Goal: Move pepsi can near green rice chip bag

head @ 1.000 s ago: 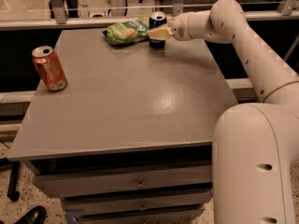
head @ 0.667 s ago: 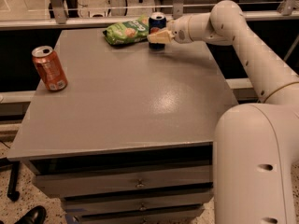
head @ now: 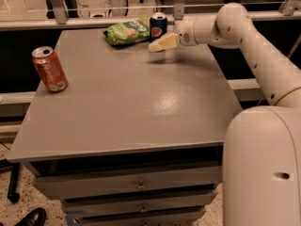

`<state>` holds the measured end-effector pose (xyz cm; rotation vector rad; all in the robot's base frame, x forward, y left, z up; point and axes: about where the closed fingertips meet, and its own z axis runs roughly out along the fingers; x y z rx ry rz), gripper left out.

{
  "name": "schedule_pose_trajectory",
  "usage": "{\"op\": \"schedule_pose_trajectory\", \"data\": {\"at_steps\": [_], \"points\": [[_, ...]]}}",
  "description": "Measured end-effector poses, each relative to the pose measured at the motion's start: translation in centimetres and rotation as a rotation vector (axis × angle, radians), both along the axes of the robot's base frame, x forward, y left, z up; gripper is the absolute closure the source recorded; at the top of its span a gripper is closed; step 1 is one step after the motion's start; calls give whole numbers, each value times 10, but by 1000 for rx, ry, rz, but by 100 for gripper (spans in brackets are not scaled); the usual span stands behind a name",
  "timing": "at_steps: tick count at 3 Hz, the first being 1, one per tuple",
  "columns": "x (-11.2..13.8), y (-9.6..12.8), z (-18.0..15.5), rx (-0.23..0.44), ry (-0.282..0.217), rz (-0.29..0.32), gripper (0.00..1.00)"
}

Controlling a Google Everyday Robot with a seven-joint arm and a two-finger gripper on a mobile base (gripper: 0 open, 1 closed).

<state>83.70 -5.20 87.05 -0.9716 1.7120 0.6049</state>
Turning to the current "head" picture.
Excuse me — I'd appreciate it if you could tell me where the metal railing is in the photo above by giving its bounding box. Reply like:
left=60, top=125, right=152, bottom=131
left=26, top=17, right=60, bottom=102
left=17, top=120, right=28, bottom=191
left=0, top=0, right=300, bottom=31

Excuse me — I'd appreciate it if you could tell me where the black shoe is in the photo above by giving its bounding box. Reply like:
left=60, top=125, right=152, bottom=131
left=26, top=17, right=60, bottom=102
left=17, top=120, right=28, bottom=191
left=15, top=207, right=47, bottom=226

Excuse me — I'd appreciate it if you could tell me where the orange soda can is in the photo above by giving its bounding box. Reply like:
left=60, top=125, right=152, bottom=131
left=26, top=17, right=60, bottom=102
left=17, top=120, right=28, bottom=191
left=32, top=46, right=69, bottom=92

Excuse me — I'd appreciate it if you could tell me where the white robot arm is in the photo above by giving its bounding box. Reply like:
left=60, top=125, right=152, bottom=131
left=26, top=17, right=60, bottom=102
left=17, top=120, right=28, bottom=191
left=149, top=3, right=301, bottom=226

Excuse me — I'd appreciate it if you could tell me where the black stand leg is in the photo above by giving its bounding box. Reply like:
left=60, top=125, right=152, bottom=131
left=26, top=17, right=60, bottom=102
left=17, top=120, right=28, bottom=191
left=0, top=159, right=20, bottom=203

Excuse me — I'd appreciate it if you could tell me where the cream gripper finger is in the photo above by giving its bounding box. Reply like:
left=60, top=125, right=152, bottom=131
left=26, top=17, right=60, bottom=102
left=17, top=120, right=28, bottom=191
left=149, top=33, right=180, bottom=52

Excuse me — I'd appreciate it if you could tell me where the green rice chip bag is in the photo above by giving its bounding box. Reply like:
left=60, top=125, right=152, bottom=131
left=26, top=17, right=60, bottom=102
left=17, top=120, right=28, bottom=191
left=103, top=16, right=150, bottom=46

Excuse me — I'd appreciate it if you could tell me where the blue pepsi can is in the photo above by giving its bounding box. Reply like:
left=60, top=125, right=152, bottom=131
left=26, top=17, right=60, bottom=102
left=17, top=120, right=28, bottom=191
left=150, top=12, right=167, bottom=41

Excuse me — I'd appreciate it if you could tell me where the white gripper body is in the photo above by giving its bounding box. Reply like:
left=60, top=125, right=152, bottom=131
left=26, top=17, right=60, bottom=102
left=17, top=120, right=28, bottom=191
left=175, top=19, right=197, bottom=46

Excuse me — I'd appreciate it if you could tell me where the grey drawer cabinet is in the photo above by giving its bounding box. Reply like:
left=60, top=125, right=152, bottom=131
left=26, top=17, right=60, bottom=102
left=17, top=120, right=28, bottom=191
left=8, top=29, right=241, bottom=226

